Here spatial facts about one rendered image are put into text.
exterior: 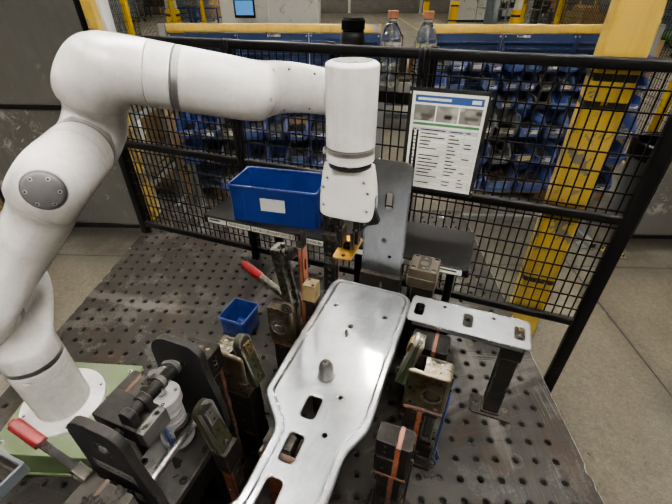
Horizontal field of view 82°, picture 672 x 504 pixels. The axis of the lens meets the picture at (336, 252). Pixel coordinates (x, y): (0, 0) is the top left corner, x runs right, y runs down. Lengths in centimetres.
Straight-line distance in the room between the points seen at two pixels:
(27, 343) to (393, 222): 87
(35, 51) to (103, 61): 252
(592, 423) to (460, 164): 150
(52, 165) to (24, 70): 259
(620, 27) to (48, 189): 119
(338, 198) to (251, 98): 22
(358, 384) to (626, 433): 170
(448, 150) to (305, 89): 61
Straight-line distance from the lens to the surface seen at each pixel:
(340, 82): 62
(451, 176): 125
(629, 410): 246
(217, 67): 61
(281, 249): 86
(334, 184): 68
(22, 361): 106
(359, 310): 100
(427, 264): 108
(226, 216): 139
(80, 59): 65
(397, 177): 97
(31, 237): 81
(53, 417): 121
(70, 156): 67
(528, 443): 124
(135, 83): 63
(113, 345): 151
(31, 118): 335
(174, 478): 84
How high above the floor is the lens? 168
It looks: 34 degrees down
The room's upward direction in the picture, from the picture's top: straight up
